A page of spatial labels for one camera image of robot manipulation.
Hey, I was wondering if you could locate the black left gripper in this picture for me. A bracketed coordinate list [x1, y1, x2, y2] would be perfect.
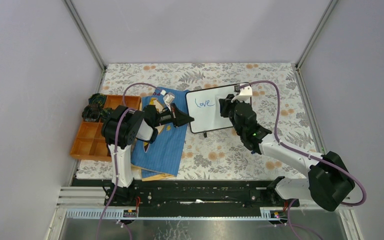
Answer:
[151, 102, 193, 128]

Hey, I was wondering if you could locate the black framed whiteboard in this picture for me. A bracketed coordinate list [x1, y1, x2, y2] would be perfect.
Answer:
[185, 82, 248, 134]

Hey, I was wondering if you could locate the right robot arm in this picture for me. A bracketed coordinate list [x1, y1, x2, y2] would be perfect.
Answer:
[219, 94, 356, 212]

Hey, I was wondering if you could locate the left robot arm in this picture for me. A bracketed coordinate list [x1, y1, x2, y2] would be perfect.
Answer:
[101, 103, 195, 206]

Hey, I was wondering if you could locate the blue pikachu cloth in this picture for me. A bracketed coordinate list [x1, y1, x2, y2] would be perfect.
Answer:
[131, 87, 187, 181]

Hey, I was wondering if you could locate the dark rolled fabric middle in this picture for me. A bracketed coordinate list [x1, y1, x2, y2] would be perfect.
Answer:
[100, 107, 114, 123]

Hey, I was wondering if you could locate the dark rolled fabric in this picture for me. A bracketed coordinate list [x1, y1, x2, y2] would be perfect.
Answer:
[100, 107, 114, 123]
[81, 104, 102, 123]
[88, 93, 107, 108]

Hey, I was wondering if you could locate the dark rolled fabric top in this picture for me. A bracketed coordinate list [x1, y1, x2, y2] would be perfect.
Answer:
[88, 93, 107, 108]

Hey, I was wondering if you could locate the dark rolled fabric left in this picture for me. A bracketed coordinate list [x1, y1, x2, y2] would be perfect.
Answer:
[81, 104, 102, 123]

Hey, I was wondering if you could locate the wooden compartment tray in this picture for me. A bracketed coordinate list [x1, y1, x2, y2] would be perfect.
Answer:
[70, 95, 141, 162]

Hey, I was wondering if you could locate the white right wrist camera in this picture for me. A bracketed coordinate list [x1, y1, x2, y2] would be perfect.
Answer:
[231, 84, 253, 103]

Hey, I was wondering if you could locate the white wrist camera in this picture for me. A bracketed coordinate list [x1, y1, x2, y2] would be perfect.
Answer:
[231, 84, 253, 103]
[160, 89, 175, 111]

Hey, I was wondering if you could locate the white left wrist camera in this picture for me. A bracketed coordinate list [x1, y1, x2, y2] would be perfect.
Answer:
[160, 89, 175, 111]

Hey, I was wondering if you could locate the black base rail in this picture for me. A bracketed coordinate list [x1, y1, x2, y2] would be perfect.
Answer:
[104, 180, 300, 218]

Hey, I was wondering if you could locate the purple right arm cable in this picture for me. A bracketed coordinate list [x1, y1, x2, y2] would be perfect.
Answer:
[238, 80, 367, 240]

